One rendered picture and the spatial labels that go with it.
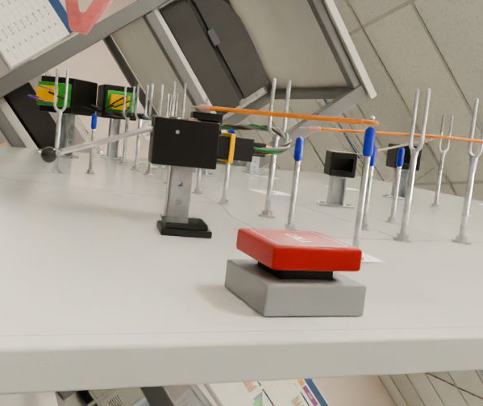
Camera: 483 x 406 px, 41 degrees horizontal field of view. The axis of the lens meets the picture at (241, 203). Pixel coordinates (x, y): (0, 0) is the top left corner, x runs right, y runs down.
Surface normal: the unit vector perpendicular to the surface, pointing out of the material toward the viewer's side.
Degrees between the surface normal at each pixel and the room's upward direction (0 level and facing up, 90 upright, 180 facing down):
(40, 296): 53
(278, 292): 90
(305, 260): 90
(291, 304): 90
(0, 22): 90
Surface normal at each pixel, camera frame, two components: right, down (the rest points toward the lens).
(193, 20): 0.38, 0.17
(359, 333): 0.11, -0.99
